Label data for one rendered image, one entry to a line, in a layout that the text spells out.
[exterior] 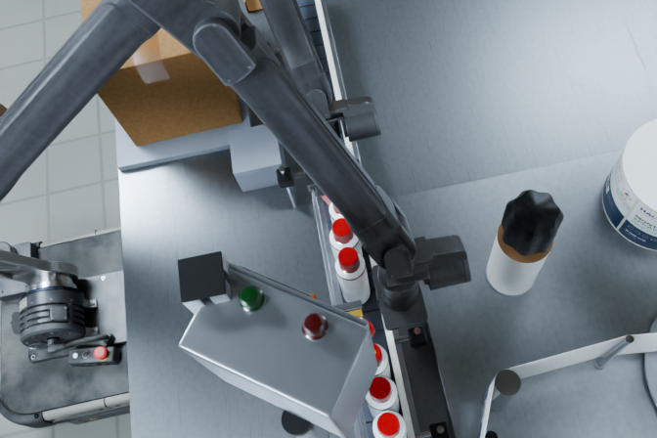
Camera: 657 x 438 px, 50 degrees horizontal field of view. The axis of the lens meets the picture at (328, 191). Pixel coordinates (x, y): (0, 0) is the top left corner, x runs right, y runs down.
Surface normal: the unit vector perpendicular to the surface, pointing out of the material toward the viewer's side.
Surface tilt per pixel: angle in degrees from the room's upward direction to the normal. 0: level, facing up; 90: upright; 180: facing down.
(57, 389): 0
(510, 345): 0
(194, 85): 90
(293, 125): 61
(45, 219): 0
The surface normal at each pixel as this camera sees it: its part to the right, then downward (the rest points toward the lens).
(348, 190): 0.16, 0.55
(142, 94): 0.20, 0.88
